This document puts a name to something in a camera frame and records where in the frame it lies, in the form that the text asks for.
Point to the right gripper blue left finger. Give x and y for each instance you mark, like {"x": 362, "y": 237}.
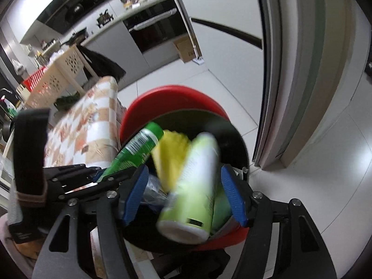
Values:
{"x": 132, "y": 191}

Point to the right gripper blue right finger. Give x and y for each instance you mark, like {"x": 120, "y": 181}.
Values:
{"x": 230, "y": 182}

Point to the green tube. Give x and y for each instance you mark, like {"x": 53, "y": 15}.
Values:
{"x": 136, "y": 151}

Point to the light green drink bottle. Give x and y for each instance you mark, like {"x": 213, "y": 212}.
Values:
{"x": 187, "y": 216}

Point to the yellow wavy sponge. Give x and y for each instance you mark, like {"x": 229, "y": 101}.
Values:
{"x": 169, "y": 157}

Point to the green wavy sponge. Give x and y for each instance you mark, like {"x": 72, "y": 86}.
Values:
{"x": 222, "y": 211}

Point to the blue plastic bag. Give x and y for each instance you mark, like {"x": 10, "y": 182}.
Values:
{"x": 154, "y": 196}

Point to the black trash bin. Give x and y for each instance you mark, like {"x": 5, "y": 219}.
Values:
{"x": 142, "y": 231}

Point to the red plastic basket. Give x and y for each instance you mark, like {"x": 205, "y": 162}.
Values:
{"x": 34, "y": 78}

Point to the red plastic stool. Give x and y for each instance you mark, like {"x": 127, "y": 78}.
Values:
{"x": 174, "y": 98}

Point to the beige perforated chair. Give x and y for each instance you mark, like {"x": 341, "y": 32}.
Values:
{"x": 58, "y": 77}

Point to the cardboard box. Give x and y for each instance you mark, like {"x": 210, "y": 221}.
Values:
{"x": 184, "y": 48}

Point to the black range hood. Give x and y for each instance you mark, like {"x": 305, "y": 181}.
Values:
{"x": 61, "y": 15}

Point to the black built-in oven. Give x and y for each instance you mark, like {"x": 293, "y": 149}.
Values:
{"x": 154, "y": 25}

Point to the white refrigerator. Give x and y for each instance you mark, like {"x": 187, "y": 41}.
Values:
{"x": 230, "y": 36}

